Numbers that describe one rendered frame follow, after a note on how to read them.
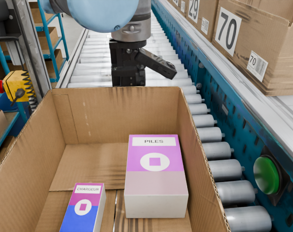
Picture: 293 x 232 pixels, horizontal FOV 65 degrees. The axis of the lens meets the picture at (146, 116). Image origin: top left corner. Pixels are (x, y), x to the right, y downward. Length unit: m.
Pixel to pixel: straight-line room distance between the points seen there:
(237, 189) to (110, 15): 0.42
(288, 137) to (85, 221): 0.38
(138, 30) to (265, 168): 0.37
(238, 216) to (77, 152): 0.38
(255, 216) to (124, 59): 0.43
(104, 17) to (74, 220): 0.32
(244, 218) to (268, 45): 0.38
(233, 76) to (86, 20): 0.46
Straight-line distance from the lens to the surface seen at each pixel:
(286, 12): 1.03
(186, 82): 0.93
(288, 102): 0.62
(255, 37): 0.66
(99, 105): 0.54
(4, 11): 0.66
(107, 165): 0.55
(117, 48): 0.54
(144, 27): 0.51
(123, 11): 0.32
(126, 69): 0.54
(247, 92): 0.60
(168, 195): 0.41
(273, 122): 0.51
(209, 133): 0.67
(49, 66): 2.11
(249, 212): 0.52
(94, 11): 0.31
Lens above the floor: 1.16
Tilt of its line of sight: 35 degrees down
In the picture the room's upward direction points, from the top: straight up
